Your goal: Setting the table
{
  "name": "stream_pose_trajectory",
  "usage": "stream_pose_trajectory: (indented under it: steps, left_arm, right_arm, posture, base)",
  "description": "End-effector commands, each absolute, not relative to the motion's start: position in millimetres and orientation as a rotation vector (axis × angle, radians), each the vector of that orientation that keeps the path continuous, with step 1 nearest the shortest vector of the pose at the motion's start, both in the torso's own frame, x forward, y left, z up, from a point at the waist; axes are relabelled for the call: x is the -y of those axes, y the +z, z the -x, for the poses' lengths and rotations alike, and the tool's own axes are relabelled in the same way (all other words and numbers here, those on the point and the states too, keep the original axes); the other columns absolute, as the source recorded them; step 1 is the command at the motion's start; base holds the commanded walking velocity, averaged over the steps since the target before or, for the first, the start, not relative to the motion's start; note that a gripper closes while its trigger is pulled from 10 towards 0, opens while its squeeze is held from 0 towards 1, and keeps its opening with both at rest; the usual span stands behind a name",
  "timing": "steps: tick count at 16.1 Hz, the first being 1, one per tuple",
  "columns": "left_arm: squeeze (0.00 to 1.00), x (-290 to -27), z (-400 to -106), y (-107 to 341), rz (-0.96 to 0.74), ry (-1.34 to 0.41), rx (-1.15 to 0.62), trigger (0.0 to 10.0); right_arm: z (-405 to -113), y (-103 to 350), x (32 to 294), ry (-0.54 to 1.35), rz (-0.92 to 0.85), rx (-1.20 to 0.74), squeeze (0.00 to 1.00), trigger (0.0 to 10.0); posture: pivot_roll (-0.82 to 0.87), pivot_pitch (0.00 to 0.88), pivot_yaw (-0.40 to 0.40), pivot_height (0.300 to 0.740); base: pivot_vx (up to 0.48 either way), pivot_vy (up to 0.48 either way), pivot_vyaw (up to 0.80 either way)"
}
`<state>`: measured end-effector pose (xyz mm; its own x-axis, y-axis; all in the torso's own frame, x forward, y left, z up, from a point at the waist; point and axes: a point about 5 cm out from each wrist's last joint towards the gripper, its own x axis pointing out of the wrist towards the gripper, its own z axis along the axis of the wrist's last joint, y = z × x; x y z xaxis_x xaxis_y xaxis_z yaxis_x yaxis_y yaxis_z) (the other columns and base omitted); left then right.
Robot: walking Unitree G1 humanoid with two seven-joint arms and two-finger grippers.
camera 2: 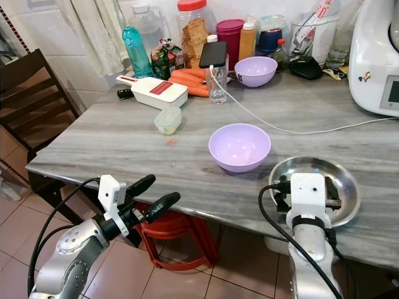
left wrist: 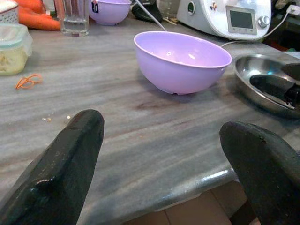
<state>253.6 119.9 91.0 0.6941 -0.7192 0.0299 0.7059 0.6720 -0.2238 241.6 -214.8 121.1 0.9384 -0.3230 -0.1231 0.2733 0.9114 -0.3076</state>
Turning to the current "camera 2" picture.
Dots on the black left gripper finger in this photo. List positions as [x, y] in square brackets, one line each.
[162, 205]
[142, 185]

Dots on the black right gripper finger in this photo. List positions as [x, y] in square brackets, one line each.
[333, 203]

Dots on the round steel plate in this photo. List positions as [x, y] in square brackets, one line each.
[343, 180]

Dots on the purple plastic bowl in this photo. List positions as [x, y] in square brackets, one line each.
[240, 148]
[255, 71]

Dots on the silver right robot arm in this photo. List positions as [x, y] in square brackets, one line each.
[315, 265]

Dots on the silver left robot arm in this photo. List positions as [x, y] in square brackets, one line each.
[68, 258]

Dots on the red plastic stool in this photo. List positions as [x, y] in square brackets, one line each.
[171, 237]

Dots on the white plastic bin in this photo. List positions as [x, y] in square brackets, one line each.
[276, 245]

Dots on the orange food crumb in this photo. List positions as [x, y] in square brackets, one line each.
[171, 142]

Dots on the small clear plastic container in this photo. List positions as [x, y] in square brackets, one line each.
[167, 121]

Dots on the white vegetable slicer box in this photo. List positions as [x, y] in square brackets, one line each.
[159, 93]

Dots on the orange carrot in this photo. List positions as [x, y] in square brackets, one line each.
[198, 91]
[190, 73]
[187, 81]

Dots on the clear drinking glass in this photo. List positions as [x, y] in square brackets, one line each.
[216, 87]

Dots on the dark wooden chair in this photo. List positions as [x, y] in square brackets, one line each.
[37, 99]

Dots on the green snack packet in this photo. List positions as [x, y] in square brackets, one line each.
[166, 62]

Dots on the teal water bottle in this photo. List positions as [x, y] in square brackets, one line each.
[138, 56]

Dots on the small yellow black packet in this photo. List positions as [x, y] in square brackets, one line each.
[335, 73]

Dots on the black pouch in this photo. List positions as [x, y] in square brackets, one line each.
[305, 68]

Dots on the small red cap bottle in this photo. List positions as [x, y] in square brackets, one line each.
[280, 55]

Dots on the white kitchen food processor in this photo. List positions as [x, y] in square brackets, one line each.
[374, 62]

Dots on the black smartphone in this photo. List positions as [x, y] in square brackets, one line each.
[213, 54]

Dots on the clear plastic utensil container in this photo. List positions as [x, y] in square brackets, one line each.
[315, 47]

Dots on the red lid cracker jar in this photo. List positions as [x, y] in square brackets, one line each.
[192, 37]

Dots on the orange sauce bottle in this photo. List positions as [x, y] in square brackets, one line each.
[247, 43]

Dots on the beige hanging cloth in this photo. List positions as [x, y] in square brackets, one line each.
[96, 34]

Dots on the dark blue jar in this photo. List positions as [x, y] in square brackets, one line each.
[269, 39]

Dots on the large clear plastic jug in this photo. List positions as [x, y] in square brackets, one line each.
[149, 25]

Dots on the magenta canister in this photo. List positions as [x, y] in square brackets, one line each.
[229, 34]

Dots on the tall clear bottle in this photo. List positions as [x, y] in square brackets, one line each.
[348, 31]

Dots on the red and white package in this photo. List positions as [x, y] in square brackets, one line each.
[317, 15]

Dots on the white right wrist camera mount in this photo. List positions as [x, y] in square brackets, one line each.
[308, 196]

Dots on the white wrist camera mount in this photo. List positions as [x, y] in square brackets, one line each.
[308, 196]
[112, 196]

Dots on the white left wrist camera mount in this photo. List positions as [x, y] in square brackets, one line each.
[112, 196]

